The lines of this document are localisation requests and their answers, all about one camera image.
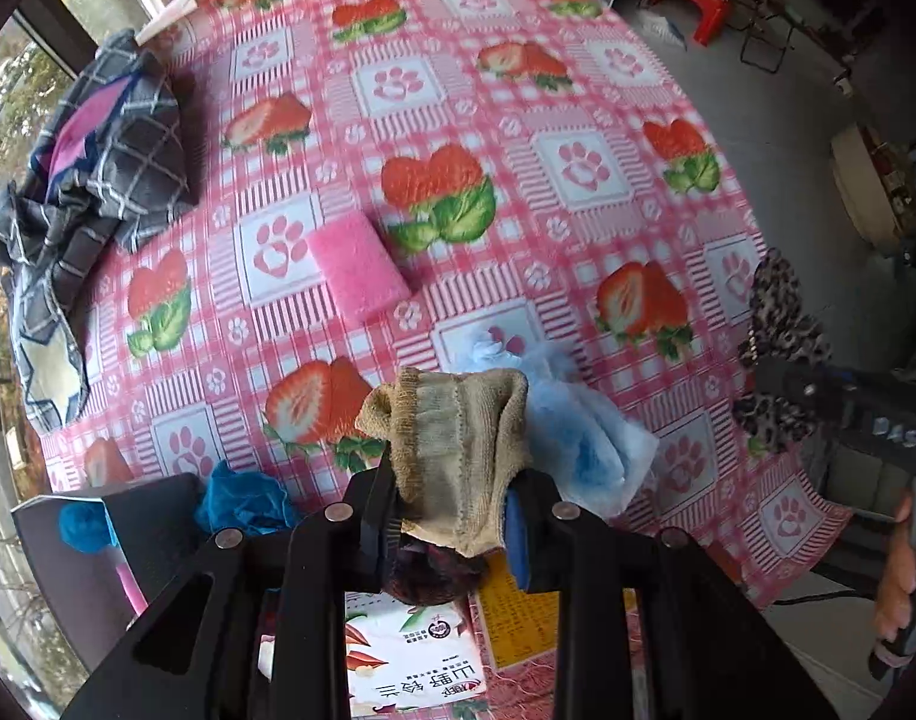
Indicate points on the leopard print scrunchie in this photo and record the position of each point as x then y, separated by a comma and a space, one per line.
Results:
784, 330

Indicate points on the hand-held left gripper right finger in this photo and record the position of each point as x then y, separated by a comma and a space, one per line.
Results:
516, 540

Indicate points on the small blue crumpled cloth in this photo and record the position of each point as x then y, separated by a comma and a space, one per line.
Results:
240, 499

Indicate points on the pink sponge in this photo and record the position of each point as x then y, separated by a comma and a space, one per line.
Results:
357, 266

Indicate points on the person's right hand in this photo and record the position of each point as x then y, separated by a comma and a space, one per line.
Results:
895, 577

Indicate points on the white printed food packet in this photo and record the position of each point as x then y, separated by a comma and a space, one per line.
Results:
443, 652

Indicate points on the round beige stand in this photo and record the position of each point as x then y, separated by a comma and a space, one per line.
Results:
863, 187

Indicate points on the dark red striped scrunchie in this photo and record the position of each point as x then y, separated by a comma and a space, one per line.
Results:
435, 577

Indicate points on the beige sock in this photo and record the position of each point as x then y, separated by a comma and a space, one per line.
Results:
458, 450

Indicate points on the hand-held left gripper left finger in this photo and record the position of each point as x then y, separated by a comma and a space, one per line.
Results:
390, 536

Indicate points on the dark plaid cloth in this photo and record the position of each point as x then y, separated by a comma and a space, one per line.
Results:
90, 187

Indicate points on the pink strawberry printed tablecloth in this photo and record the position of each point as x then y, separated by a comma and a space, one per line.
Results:
503, 165

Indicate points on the blue pompom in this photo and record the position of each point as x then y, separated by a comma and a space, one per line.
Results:
83, 526

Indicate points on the light blue fluffy cloth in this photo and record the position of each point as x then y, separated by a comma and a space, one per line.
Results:
578, 420

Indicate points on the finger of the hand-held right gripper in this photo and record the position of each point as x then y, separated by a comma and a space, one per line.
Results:
781, 382

